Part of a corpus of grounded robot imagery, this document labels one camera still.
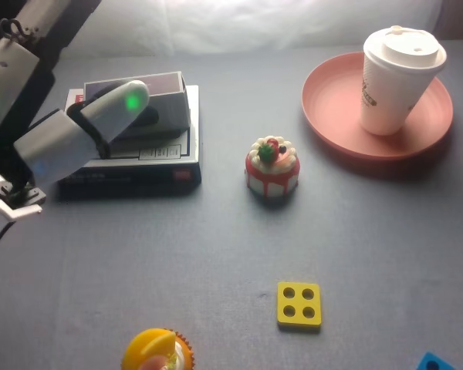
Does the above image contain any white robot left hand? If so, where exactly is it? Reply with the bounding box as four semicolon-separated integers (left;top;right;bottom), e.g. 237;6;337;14
0;0;152;190

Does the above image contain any purple card box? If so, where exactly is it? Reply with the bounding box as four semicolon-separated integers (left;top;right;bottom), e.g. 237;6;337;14
83;71;192;142

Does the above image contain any pink round plate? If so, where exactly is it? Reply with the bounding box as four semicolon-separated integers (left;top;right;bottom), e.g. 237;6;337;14
301;52;455;161

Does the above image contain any white fabric sheet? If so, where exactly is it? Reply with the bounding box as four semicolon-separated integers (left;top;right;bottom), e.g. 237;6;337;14
59;0;463;59

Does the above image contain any blue toy block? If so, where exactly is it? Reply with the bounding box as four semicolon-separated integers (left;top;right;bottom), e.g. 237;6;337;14
414;351;458;370

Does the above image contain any grey table cloth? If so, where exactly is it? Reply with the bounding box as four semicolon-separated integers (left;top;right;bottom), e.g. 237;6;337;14
0;38;463;370

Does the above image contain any toy orange cupcake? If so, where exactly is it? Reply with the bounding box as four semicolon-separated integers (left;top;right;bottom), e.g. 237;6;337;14
121;327;194;370

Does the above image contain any yellow four-hole block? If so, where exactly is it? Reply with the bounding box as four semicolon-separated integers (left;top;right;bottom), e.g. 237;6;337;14
276;281;323;329

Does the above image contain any white calculator box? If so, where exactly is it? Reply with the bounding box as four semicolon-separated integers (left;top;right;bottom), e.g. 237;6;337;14
57;84;202;194

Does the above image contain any toy strawberry cake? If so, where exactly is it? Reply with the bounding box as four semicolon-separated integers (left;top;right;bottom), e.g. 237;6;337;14
245;134;302;201

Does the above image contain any white paper cup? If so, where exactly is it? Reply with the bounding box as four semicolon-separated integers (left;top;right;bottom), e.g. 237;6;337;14
360;25;448;136

